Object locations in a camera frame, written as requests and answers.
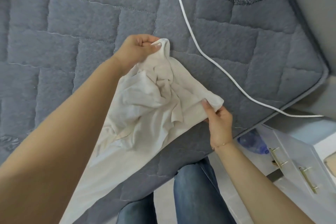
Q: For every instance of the person's right thumb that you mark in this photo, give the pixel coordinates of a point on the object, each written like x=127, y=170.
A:
x=208, y=107

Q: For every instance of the white nightstand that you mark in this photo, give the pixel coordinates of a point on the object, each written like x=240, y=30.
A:
x=296, y=195

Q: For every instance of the blue plastic bag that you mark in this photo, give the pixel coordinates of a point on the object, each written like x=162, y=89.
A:
x=253, y=142

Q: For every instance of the person's jeans leg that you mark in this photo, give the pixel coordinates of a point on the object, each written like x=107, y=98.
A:
x=202, y=195
x=136, y=212

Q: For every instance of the beige flat object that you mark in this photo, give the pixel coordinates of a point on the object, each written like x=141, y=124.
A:
x=330, y=162

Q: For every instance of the person's left forearm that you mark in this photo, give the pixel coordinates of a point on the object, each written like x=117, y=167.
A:
x=60, y=139

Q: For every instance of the person's left hand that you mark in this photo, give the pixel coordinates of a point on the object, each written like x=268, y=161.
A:
x=131, y=49

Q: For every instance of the person's left thumb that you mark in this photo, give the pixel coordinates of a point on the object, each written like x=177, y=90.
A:
x=154, y=46

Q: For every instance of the person's right hand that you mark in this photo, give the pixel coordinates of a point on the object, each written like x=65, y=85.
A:
x=220, y=126

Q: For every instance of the white cloth garment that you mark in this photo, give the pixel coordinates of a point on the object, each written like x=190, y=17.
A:
x=147, y=95

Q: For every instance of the person's left jeans leg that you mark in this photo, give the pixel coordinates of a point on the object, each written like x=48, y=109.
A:
x=136, y=212

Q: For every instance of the person's right forearm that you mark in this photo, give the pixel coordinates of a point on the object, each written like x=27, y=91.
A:
x=257, y=184

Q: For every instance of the grey quilted mattress cover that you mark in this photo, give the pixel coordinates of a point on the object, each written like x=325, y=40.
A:
x=78, y=21

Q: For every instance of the person's right jeans leg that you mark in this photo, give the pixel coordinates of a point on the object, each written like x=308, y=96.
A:
x=202, y=195

